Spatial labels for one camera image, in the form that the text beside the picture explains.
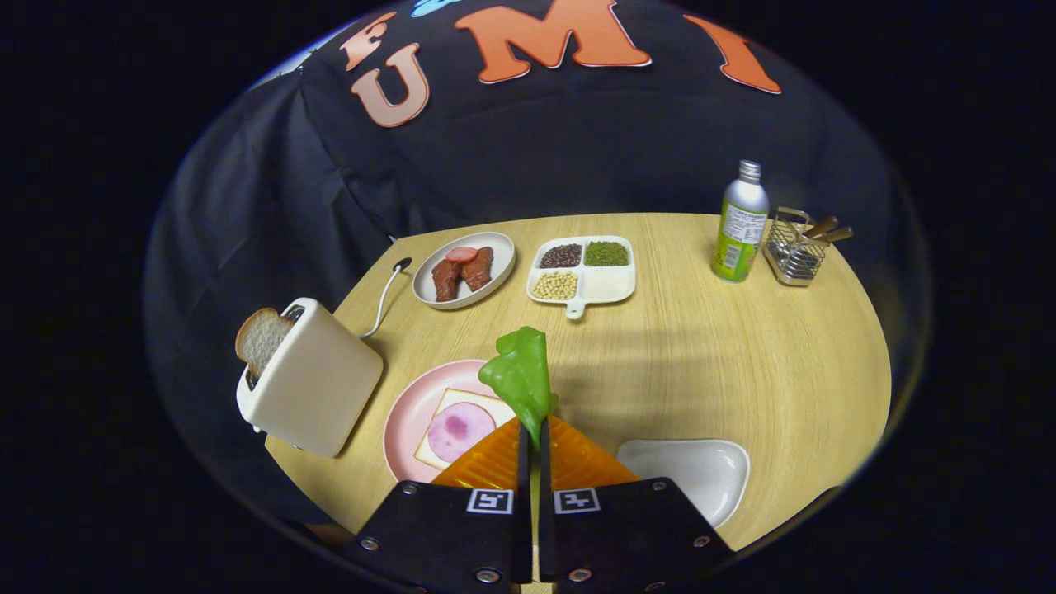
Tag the black backdrop cloth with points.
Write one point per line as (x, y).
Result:
(577, 140)

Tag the silver bottle with green label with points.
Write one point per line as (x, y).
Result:
(738, 231)

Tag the brown toast bread slice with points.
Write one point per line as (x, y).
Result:
(260, 338)

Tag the round white plate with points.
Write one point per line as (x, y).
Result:
(502, 252)

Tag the white shallow dish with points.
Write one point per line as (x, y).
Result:
(701, 474)

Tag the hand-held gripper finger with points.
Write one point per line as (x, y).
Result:
(523, 474)
(544, 474)

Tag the pink plate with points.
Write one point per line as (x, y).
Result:
(408, 421)

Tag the white toaster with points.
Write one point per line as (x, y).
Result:
(318, 388)

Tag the pile of green beans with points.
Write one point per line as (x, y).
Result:
(606, 253)

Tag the pink sausage slice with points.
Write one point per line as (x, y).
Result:
(461, 254)

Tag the white divided dish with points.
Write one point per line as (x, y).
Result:
(609, 285)

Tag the pile of yellow soybeans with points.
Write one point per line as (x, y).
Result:
(555, 285)

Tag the pile of dark red beans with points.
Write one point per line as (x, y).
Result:
(561, 256)

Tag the white sandwich bread slice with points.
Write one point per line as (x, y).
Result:
(462, 398)

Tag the green lettuce leaf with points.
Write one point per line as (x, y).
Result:
(520, 375)

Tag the pink ham slice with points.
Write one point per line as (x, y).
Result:
(458, 431)

